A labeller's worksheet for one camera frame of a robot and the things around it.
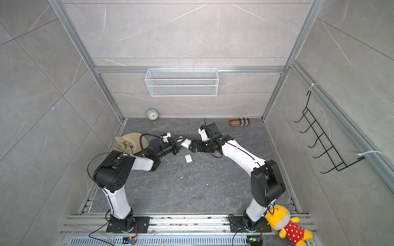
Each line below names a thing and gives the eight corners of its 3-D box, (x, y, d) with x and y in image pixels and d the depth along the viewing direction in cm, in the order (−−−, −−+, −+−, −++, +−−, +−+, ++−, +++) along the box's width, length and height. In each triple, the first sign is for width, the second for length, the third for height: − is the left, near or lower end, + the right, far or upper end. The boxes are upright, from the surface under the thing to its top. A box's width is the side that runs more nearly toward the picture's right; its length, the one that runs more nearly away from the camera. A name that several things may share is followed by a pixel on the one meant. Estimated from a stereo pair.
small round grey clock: (148, 123, 120) (145, 115, 113) (150, 116, 124) (147, 108, 117) (158, 123, 120) (155, 115, 113) (160, 116, 124) (157, 108, 117)
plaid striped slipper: (229, 125, 117) (230, 123, 115) (228, 119, 121) (229, 117, 119) (249, 125, 117) (250, 123, 115) (247, 119, 121) (248, 117, 119)
